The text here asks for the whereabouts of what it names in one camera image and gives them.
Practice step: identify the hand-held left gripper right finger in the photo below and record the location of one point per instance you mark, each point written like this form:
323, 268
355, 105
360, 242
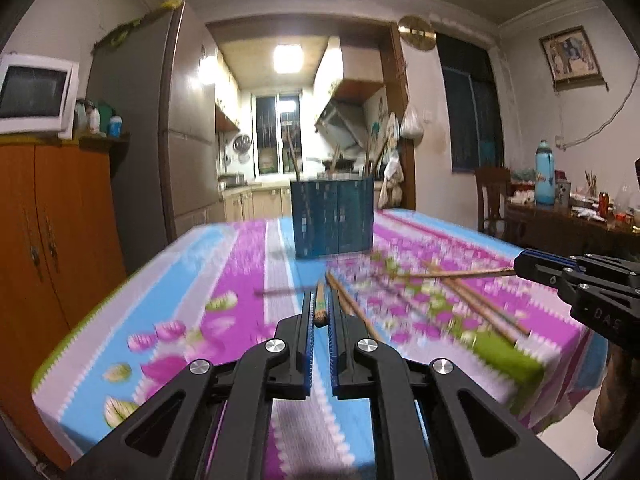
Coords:
350, 360

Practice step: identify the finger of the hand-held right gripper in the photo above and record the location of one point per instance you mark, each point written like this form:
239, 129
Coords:
590, 300
580, 261

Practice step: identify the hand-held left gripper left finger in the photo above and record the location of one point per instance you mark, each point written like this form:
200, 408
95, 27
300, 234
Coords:
292, 360

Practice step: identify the blue slotted utensil holder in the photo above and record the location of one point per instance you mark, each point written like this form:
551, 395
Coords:
332, 220

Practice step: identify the person's right forearm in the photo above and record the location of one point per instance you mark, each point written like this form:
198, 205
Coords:
612, 390

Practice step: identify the dark wooden side table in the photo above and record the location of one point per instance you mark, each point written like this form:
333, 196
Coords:
550, 222

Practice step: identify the red can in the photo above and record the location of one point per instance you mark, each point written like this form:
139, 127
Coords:
603, 205

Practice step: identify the patterned cup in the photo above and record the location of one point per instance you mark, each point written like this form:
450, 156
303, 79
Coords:
564, 192

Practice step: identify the jar of sticks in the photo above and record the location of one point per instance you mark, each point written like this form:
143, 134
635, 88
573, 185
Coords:
591, 187

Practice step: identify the light blue thermos bottle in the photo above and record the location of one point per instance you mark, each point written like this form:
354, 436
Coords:
545, 175

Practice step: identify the wooden chair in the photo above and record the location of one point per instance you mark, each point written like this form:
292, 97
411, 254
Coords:
492, 195

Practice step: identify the floral striped tablecloth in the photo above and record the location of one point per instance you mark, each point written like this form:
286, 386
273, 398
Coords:
225, 270

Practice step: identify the beige kitchen base cabinets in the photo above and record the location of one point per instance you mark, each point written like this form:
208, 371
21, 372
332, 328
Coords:
250, 202

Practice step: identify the dark window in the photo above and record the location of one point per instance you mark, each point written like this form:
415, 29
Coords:
470, 120

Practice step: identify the hanging cloth bags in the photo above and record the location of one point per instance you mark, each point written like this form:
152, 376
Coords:
392, 177

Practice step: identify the steel cooking pot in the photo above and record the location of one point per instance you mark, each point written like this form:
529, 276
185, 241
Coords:
231, 180

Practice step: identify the black wok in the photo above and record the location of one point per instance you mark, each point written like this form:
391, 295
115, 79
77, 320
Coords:
345, 162

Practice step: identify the white plastic bag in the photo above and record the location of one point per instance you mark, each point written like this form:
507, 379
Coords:
412, 125

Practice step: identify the hanging round strainer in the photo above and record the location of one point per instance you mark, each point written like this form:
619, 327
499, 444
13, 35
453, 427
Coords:
241, 143

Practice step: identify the barred kitchen window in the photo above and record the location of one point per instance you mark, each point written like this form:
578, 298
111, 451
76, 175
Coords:
275, 130

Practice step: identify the steel range hood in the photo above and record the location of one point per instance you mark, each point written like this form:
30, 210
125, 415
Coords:
345, 122

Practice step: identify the orange wooden cabinet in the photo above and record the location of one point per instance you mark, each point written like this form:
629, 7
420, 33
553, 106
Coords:
75, 220

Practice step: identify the grey refrigerator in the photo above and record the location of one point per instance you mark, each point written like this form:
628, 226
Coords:
150, 135

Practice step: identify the square ceiling light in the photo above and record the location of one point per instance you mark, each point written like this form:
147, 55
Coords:
289, 58

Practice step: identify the green container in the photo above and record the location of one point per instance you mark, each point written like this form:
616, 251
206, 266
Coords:
106, 115

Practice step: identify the small white bottle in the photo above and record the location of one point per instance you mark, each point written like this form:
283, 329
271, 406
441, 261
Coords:
94, 121

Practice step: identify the dark green cloth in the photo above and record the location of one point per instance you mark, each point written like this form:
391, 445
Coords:
117, 34

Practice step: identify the white microwave oven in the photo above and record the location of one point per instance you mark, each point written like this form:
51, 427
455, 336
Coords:
35, 92

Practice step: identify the yellow-green bag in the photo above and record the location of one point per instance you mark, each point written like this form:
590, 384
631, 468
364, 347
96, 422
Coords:
170, 4

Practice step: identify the framed wall picture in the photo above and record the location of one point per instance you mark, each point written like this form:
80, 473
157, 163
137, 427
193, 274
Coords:
570, 55

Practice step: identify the narrow kitchen wall cabinet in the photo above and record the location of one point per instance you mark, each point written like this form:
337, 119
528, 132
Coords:
227, 95

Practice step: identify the gold round wall clock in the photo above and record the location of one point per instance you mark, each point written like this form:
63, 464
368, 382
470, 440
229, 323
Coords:
416, 32

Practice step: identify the wide kitchen wall cabinet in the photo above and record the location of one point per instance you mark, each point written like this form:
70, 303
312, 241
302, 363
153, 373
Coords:
350, 70

